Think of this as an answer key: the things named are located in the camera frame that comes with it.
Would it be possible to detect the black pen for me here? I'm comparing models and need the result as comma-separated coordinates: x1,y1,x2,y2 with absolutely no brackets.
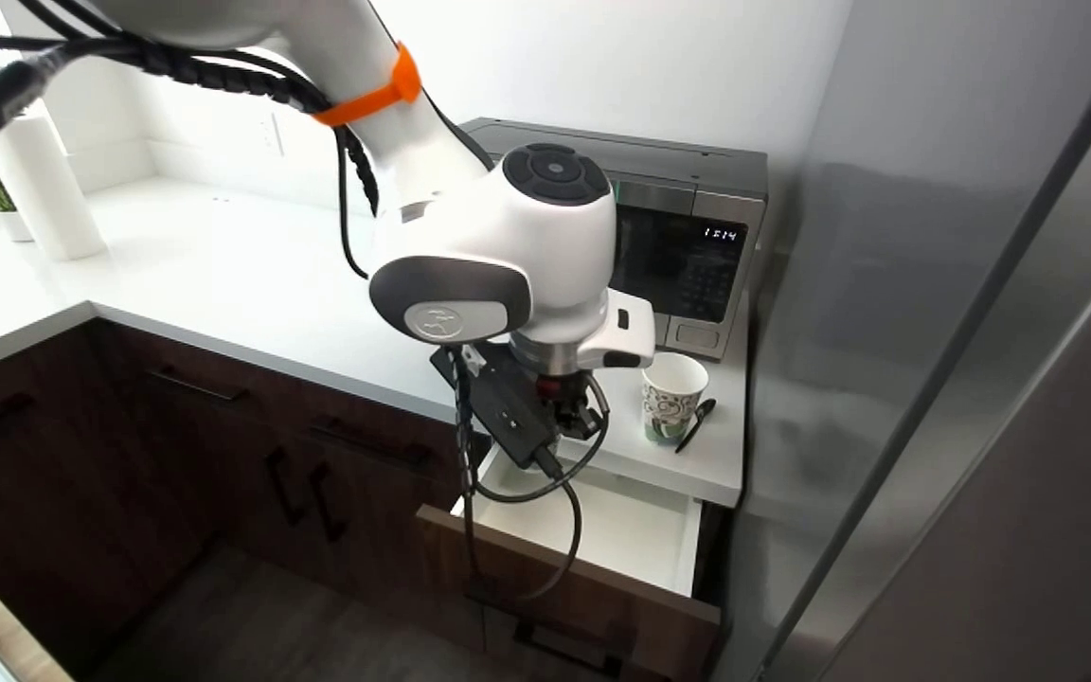
675,397,718,453

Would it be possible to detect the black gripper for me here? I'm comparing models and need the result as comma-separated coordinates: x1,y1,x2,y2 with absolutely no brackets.
514,337,606,441

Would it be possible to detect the white paper towel roll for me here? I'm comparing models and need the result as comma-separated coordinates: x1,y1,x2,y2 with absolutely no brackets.
0,116,105,260

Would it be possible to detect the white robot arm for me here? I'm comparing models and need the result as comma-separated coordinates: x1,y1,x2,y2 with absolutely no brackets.
0,0,657,444

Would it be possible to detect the patterned paper cup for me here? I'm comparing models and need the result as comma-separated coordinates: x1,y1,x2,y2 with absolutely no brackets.
641,354,710,444

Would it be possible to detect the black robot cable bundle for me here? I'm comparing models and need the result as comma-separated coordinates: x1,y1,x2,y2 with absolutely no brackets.
0,0,613,610

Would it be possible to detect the dark wood cabinet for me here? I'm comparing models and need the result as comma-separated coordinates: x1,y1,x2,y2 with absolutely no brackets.
0,322,725,682

